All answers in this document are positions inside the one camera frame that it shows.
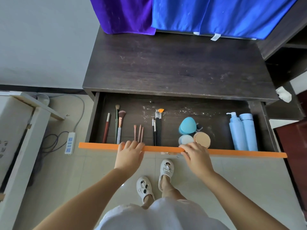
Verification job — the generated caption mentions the person's right hand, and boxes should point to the person's right hand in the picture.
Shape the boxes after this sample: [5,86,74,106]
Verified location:
[179,142,215,180]

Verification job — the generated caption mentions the person's left hand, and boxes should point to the person's left hand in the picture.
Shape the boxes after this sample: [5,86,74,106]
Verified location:
[115,140,145,176]

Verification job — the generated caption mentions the dark drawer with orange front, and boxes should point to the dark drawer with orange front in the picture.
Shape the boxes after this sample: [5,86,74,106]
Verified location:
[79,92,287,158]

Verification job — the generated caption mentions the person's right forearm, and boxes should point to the person's right forearm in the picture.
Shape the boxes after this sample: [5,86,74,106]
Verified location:
[203,171,289,230]

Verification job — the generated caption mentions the person's left forearm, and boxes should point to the person's left forearm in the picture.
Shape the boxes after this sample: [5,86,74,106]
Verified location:
[34,167,130,230]

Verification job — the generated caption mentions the pale blue round jar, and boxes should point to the pale blue round jar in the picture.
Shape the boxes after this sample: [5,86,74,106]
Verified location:
[178,135,194,146]

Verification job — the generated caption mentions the gold round compact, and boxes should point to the gold round compact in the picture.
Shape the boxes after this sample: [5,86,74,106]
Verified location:
[193,132,211,149]

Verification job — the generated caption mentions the teal makeup sponge case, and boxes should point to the teal makeup sponge case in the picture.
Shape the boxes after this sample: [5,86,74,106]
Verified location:
[179,117,197,135]

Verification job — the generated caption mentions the maroon lip pencil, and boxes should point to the maroon lip pencil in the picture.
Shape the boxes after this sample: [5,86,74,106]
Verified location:
[103,113,111,143]

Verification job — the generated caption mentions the bundle of thin black brushes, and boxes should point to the bundle of thin black brushes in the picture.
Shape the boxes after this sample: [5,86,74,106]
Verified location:
[152,108,165,146]

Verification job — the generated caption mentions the light blue pump bottle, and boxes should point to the light blue pump bottle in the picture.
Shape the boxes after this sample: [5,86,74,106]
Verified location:
[226,112,248,151]

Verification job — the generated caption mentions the white right shoe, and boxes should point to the white right shoe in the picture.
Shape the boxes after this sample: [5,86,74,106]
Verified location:
[158,159,175,192]

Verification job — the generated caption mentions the white shoe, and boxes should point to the white shoe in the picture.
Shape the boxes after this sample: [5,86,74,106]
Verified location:
[158,159,175,192]
[136,176,155,205]

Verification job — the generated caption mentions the white left shoe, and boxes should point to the white left shoe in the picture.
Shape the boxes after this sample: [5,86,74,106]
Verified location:
[136,176,155,205]

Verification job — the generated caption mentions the light blue capped bottle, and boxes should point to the light blue capped bottle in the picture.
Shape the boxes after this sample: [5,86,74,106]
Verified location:
[239,113,258,151]

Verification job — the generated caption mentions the person's right leg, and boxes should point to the person's right leg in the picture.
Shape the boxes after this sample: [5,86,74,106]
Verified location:
[161,174,187,200]

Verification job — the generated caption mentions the person's leg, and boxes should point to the person's leg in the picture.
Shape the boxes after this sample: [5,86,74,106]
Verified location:
[161,174,187,200]
[142,195,154,210]

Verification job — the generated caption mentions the white power strip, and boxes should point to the white power strip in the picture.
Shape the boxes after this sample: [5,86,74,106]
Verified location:
[65,132,76,155]

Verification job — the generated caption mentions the person's left leg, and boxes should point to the person's left leg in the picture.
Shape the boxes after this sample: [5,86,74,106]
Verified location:
[142,195,154,210]

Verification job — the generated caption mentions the white skirt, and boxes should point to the white skirt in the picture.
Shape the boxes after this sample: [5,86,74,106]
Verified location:
[95,197,231,230]

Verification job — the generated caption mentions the dark wooden desk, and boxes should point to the dark wooden desk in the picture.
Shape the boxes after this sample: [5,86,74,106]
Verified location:
[82,25,280,104]

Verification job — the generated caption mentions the red-brown cabinet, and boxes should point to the red-brown cabinet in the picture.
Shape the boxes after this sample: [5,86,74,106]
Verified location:
[274,117,307,215]

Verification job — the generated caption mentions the white round bowl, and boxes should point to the white round bowl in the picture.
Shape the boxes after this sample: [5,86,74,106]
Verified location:
[35,93,50,106]

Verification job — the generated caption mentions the crumpled white tissue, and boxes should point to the crumpled white tissue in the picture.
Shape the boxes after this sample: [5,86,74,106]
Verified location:
[276,86,292,103]

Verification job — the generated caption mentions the dark wooden shelf unit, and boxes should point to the dark wooden shelf unit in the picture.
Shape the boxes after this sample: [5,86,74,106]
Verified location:
[257,0,307,120]

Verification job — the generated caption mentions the purple towel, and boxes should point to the purple towel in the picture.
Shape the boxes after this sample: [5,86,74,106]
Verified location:
[89,0,156,35]

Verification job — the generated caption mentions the blue towel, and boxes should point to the blue towel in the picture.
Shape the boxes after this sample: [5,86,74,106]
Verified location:
[151,0,300,41]

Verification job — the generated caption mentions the white-handled powder brush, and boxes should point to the white-handled powder brush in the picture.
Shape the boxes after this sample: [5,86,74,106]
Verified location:
[117,111,126,144]

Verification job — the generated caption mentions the green-handled makeup brush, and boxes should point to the green-handled makeup brush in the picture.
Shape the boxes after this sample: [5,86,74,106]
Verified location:
[115,104,120,144]

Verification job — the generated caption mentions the grey power cable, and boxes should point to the grey power cable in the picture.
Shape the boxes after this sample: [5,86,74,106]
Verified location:
[49,94,85,133]

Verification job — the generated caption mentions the black cable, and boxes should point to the black cable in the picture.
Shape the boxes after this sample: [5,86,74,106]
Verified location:
[41,131,70,153]

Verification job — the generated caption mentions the white wooden frame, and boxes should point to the white wooden frame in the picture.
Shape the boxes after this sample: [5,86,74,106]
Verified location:
[0,91,66,230]

